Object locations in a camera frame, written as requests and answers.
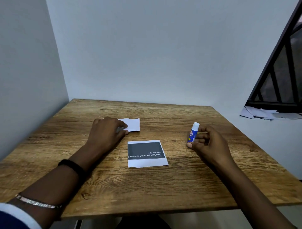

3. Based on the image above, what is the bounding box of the person's right hand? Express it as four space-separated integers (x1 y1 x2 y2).
186 125 237 171

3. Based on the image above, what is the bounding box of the person's left hand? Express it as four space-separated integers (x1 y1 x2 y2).
85 117 129 157

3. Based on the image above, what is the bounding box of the torn white paper piece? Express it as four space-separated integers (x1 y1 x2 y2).
117 118 140 133

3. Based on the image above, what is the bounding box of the blue and white glue stick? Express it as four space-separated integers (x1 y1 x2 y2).
187 122 200 143

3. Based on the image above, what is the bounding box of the person's left forearm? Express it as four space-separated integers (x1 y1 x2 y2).
5 144 106 229

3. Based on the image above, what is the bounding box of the person's right forearm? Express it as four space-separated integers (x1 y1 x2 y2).
213 160 297 229

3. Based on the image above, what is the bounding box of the grey printed paper card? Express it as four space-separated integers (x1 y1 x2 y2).
127 140 169 168

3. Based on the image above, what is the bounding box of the black wristband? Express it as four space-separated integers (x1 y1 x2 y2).
58 159 87 180

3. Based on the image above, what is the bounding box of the pile of paper scraps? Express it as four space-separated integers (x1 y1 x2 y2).
239 105 302 121

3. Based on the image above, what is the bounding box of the person's dark trouser leg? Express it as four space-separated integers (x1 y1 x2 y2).
115 214 172 229

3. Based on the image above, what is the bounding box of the white and blue sleeve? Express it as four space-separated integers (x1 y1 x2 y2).
0 202 43 229

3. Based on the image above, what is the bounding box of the silver bracelet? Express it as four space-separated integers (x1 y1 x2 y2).
15 193 63 209

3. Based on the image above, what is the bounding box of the black window frame with grille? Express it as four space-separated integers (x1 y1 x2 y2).
245 0 302 113

